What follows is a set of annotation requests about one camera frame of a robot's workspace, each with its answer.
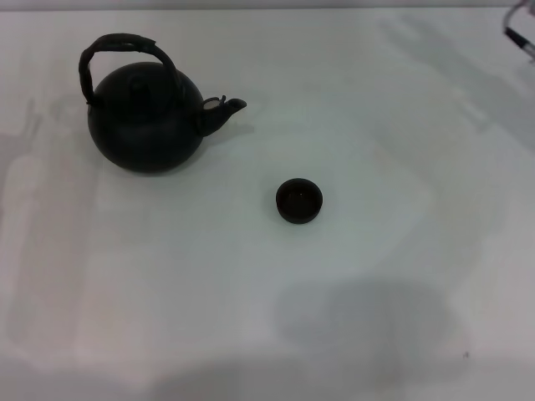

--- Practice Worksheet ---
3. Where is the small black teacup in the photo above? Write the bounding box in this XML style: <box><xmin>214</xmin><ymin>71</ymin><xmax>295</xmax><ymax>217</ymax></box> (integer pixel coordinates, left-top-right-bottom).
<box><xmin>275</xmin><ymin>177</ymin><xmax>325</xmax><ymax>226</ymax></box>

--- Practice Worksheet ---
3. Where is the black round teapot with handle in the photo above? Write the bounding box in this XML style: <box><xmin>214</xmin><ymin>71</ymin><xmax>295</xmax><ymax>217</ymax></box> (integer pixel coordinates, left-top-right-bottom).
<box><xmin>78</xmin><ymin>32</ymin><xmax>247</xmax><ymax>175</ymax></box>

